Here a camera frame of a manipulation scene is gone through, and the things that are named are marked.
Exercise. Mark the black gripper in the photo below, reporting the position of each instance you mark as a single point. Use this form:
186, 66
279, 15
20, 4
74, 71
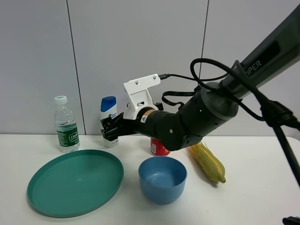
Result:
124, 127

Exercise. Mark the white blue shampoo bottle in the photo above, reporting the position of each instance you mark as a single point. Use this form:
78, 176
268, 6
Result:
108, 108

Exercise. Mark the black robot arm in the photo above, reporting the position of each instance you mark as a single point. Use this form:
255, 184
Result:
213, 104

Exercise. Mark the clear plastic water bottle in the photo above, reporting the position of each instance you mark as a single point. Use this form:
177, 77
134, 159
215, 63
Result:
66, 126

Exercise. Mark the red drink can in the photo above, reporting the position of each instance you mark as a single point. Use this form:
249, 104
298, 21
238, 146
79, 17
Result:
157, 148

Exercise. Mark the green round plate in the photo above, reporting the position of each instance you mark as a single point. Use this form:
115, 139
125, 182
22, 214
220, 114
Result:
75, 183

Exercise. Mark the blue plastic bowl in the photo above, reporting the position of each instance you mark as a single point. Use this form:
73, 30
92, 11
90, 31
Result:
162, 179

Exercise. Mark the yellow green corn cob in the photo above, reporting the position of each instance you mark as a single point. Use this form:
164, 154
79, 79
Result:
210, 165

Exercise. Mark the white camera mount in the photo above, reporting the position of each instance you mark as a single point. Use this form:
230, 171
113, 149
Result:
139, 96

